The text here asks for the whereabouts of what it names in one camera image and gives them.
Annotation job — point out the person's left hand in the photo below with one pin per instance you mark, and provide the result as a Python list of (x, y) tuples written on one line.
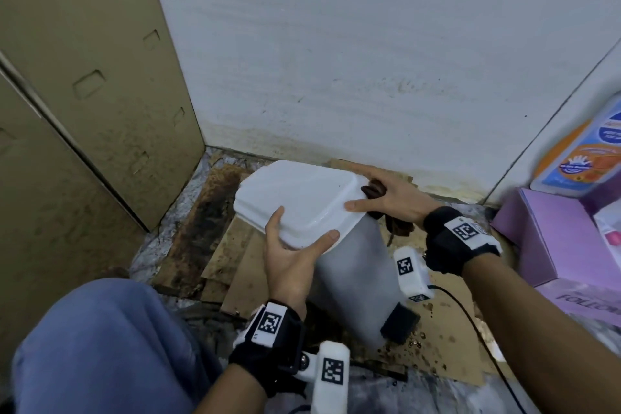
[(286, 268)]

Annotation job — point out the person's right hand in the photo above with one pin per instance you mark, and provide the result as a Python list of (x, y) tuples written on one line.
[(402, 202)]

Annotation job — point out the person's right thumb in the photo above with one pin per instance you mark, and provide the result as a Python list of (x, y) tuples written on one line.
[(365, 205)]

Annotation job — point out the person's left thumb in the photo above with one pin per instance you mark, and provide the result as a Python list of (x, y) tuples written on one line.
[(274, 232)]

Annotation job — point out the white bin lid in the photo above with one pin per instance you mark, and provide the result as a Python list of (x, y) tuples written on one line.
[(301, 200)]

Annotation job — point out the person's left forearm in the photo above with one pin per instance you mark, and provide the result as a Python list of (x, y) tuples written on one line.
[(230, 392)]

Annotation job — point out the person's right forearm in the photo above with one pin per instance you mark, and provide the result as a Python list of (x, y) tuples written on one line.
[(543, 336)]

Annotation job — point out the stained flat cardboard sheets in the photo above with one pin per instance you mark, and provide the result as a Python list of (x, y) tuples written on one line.
[(242, 253)]

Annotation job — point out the grey pedal bin body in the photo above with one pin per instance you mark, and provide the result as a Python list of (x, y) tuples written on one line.
[(351, 278)]

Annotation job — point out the black bin pedal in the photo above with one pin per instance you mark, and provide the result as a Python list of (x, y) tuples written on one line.
[(400, 324)]

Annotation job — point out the plain purple box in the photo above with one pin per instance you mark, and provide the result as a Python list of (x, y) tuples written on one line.
[(553, 234)]

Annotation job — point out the person's leg in blue jeans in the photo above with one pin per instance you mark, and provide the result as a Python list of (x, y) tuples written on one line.
[(106, 350)]

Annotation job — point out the white blue orange soap bottle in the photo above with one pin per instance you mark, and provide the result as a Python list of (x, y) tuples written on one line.
[(587, 151)]

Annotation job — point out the purple box with lettering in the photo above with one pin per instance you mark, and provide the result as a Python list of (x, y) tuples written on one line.
[(582, 299)]

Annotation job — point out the white pink packet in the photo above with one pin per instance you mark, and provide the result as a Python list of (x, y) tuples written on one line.
[(609, 229)]

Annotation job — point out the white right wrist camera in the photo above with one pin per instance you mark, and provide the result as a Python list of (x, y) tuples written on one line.
[(412, 275)]

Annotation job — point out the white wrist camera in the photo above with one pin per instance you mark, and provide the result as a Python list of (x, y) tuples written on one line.
[(412, 275), (332, 375)]

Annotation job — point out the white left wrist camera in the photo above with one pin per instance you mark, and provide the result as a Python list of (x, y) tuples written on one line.
[(332, 375)]

